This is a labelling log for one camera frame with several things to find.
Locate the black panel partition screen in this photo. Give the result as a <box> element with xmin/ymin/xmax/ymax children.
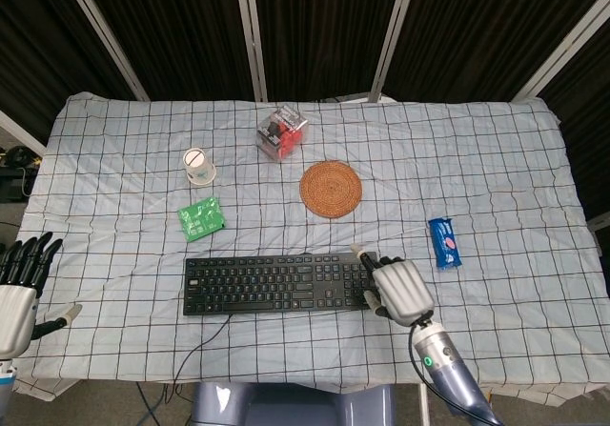
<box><xmin>0</xmin><ymin>0</ymin><xmax>610</xmax><ymax>230</ymax></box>

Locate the blue cookie packet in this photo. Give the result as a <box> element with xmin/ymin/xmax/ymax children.
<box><xmin>427</xmin><ymin>216</ymin><xmax>464</xmax><ymax>271</ymax></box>

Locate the round woven rattan coaster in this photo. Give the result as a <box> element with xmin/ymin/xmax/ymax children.
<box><xmin>298</xmin><ymin>160</ymin><xmax>363</xmax><ymax>218</ymax></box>

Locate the white paper cup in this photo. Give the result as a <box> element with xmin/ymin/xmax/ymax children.
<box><xmin>181</xmin><ymin>147</ymin><xmax>217</xmax><ymax>188</ymax></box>

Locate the green snack packet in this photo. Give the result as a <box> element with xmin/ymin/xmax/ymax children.
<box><xmin>176</xmin><ymin>195</ymin><xmax>228</xmax><ymax>243</ymax></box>

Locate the clear box with red contents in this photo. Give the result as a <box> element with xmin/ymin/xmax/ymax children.
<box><xmin>254</xmin><ymin>105</ymin><xmax>310</xmax><ymax>163</ymax></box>

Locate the blue checked tablecloth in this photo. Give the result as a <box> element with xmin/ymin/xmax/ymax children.
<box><xmin>8</xmin><ymin>91</ymin><xmax>610</xmax><ymax>406</ymax></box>

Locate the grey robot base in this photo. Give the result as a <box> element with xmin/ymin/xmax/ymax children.
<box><xmin>190</xmin><ymin>381</ymin><xmax>397</xmax><ymax>426</ymax></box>

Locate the black keyboard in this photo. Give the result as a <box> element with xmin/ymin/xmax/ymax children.
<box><xmin>182</xmin><ymin>251</ymin><xmax>384</xmax><ymax>317</ymax></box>

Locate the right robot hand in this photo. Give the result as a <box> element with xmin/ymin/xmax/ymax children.
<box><xmin>350</xmin><ymin>242</ymin><xmax>436</xmax><ymax>327</ymax></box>

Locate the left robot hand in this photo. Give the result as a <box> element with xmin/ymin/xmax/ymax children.
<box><xmin>0</xmin><ymin>231</ymin><xmax>83</xmax><ymax>360</ymax></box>

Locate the black equipment with cables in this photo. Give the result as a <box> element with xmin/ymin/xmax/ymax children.
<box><xmin>0</xmin><ymin>143</ymin><xmax>45</xmax><ymax>204</ymax></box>

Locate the thin black cable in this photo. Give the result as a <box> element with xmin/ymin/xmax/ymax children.
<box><xmin>171</xmin><ymin>313</ymin><xmax>235</xmax><ymax>396</ymax></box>

